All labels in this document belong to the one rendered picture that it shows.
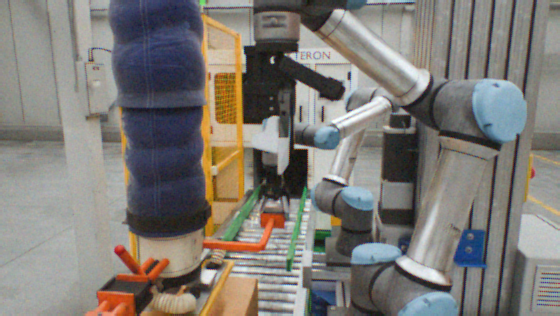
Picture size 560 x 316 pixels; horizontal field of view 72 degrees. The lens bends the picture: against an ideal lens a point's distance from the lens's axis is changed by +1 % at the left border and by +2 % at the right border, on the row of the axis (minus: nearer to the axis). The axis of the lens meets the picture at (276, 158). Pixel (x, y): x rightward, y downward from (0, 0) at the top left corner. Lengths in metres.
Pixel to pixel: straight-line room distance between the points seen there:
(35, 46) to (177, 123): 11.97
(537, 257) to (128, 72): 1.10
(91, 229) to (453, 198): 2.22
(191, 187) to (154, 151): 0.14
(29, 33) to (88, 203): 10.64
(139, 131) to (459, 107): 0.72
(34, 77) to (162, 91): 12.01
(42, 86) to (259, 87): 12.29
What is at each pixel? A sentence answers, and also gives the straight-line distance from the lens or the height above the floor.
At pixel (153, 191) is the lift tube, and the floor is 1.39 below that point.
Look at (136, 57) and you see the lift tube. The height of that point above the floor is 1.72.
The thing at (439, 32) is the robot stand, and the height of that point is 1.78.
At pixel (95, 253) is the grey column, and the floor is 0.62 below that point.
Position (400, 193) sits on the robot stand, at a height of 1.35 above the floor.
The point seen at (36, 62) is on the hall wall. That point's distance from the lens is 12.90.
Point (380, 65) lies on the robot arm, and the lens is 0.85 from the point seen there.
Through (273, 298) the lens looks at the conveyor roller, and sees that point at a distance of 2.17.
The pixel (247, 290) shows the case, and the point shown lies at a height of 0.94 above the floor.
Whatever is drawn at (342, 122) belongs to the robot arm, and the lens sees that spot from 1.30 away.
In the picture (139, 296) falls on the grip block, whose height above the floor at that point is 1.20.
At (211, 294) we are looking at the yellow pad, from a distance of 1.17.
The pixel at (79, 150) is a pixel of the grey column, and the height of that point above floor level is 1.26.
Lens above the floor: 1.66
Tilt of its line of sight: 11 degrees down
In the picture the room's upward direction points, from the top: straight up
